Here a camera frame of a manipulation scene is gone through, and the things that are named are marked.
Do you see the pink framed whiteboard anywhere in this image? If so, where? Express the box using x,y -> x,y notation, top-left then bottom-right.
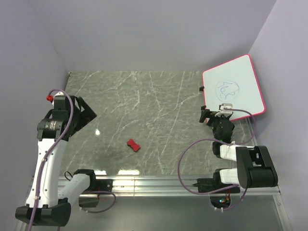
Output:
202,54 -> 266,116

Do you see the red whiteboard eraser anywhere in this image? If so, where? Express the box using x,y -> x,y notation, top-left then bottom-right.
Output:
127,139 -> 141,152

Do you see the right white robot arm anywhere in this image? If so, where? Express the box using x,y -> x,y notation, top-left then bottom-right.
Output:
193,103 -> 278,193

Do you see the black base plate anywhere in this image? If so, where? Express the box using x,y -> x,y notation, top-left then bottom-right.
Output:
193,178 -> 241,193
91,179 -> 113,192

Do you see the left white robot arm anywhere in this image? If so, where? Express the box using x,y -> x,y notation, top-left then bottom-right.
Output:
15,94 -> 98,227

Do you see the aluminium mounting rail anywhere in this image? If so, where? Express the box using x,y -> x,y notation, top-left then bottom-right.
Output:
26,175 -> 282,198

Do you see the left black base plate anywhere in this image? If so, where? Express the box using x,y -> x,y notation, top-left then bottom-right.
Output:
91,179 -> 113,192

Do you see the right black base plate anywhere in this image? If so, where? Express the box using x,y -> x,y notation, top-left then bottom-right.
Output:
193,178 -> 241,193

